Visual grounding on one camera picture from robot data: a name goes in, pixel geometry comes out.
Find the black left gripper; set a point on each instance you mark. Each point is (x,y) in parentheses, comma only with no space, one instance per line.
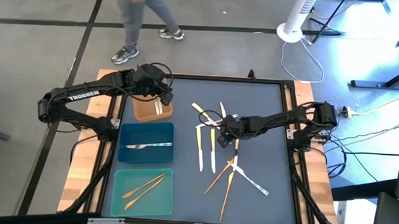
(149,78)

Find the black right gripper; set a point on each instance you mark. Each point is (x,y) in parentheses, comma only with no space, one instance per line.
(233,128)

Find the gold knife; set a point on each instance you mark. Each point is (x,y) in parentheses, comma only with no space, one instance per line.
(213,182)
(143,185)
(226,197)
(144,193)

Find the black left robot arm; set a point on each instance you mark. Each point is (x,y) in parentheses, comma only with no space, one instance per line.
(89,124)

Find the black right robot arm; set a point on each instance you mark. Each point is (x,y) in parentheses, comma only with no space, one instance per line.
(279,118)

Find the orange plastic bin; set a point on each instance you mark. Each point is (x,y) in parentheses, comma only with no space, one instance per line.
(144,111)

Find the silver mounting plate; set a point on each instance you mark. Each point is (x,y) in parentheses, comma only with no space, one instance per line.
(115,123)
(290,134)

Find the blue plastic bin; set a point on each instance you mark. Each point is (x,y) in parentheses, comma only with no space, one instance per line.
(144,156)

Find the grey table mat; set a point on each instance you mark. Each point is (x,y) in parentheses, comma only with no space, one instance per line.
(189,204)

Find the person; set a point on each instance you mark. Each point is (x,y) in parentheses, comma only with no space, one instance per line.
(133,20)

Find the green plastic bin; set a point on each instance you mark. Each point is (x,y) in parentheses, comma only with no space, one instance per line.
(156,203)

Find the white power strip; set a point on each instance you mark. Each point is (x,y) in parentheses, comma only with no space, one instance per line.
(347,112)

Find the black base beam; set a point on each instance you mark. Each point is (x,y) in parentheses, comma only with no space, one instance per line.
(359,190)

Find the black desk foot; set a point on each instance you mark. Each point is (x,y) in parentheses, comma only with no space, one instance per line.
(367,84)

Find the white tower fan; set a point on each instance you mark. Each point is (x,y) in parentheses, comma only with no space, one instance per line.
(297,15)

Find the black tripod stand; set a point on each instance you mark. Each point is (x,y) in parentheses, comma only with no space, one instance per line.
(330,18)

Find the dark grey chair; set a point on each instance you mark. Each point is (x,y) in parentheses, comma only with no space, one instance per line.
(390,215)

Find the black table frame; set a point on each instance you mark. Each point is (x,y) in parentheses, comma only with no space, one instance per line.
(194,77)

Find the silver aluminium bracket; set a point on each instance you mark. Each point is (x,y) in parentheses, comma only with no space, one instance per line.
(106,222)

